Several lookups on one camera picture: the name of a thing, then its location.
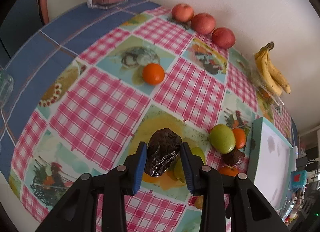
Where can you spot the pink checkered fruit tablecloth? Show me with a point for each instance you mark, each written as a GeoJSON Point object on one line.
{"type": "Point", "coordinates": [99, 107]}

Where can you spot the dark wrinkled avocado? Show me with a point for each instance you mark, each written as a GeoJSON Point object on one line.
{"type": "Point", "coordinates": [163, 148]}

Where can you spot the green mango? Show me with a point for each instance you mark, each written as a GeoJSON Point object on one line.
{"type": "Point", "coordinates": [222, 138]}

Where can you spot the small orange tangerine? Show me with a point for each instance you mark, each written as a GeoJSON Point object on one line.
{"type": "Point", "coordinates": [240, 138]}

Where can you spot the large orange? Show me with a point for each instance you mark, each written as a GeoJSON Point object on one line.
{"type": "Point", "coordinates": [153, 74]}

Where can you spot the middle red apple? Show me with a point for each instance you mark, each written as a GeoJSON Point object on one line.
{"type": "Point", "coordinates": [203, 23]}

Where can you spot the small brown kiwi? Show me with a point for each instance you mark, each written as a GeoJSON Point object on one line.
{"type": "Point", "coordinates": [199, 202]}

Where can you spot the right red apple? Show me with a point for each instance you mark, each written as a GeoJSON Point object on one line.
{"type": "Point", "coordinates": [223, 37]}

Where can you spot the blue plaid tablecloth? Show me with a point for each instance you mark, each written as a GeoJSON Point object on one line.
{"type": "Point", "coordinates": [44, 56]}

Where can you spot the clear glass mug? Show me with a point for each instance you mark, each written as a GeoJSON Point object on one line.
{"type": "Point", "coordinates": [6, 87]}

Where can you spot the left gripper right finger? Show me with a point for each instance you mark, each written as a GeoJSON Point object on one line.
{"type": "Point", "coordinates": [249, 209]}

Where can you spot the yellow banana bunch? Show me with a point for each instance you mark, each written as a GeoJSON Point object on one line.
{"type": "Point", "coordinates": [275, 81]}

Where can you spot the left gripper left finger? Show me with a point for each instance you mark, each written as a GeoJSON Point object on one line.
{"type": "Point", "coordinates": [77, 208]}

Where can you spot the white tray teal rim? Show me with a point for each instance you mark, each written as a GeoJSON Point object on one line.
{"type": "Point", "coordinates": [270, 162]}

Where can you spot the clear plastic fruit container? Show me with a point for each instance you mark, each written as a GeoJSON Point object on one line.
{"type": "Point", "coordinates": [261, 87]}

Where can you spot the teal box red label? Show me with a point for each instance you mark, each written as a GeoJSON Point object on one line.
{"type": "Point", "coordinates": [298, 179]}

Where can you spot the left red apple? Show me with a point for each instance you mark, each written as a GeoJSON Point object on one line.
{"type": "Point", "coordinates": [182, 12]}

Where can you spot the red apple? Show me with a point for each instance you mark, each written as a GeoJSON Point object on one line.
{"type": "Point", "coordinates": [182, 12]}
{"type": "Point", "coordinates": [203, 23]}
{"type": "Point", "coordinates": [223, 37]}

